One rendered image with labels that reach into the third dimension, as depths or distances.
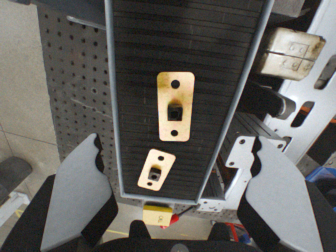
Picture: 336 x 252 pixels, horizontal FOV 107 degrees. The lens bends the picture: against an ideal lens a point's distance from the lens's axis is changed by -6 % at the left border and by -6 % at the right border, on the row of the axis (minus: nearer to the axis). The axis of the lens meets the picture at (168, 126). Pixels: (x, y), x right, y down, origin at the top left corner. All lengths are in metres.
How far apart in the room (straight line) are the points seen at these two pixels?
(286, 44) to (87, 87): 0.70
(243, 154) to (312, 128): 0.26
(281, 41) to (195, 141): 0.19
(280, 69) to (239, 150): 0.15
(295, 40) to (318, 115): 0.26
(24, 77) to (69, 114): 1.21
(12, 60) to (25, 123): 0.75
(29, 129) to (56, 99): 1.52
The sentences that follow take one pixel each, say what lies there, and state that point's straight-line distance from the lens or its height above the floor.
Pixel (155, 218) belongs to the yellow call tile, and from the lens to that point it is 0.34.
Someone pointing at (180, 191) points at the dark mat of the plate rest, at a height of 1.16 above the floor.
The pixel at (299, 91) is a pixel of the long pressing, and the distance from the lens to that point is 0.43.
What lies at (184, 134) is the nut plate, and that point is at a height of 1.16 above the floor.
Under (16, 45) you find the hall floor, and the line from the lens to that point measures 1.96.
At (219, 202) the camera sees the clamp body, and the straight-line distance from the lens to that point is 0.50.
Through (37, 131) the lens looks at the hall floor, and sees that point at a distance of 2.31.
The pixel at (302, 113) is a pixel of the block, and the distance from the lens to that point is 0.65.
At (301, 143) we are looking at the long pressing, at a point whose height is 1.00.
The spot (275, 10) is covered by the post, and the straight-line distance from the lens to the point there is 0.25.
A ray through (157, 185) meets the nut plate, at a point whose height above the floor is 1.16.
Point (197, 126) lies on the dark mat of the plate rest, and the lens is 0.17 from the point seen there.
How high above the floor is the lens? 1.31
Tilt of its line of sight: 61 degrees down
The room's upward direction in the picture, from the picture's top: 175 degrees counter-clockwise
